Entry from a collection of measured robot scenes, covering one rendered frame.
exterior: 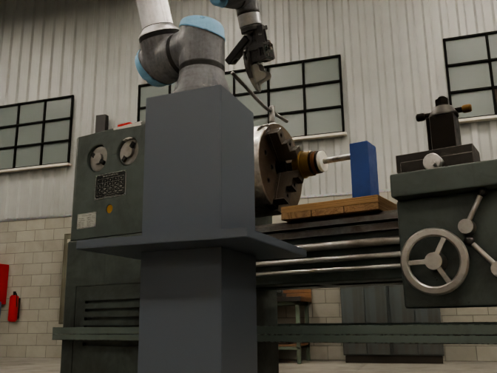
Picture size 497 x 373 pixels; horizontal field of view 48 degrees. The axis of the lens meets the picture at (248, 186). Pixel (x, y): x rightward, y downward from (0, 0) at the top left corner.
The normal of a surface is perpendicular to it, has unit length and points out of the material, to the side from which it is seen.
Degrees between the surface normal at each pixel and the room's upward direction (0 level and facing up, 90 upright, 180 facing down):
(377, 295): 90
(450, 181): 90
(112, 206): 90
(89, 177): 90
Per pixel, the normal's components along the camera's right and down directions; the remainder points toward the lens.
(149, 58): -0.60, 0.16
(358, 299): -0.30, -0.22
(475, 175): -0.53, -0.19
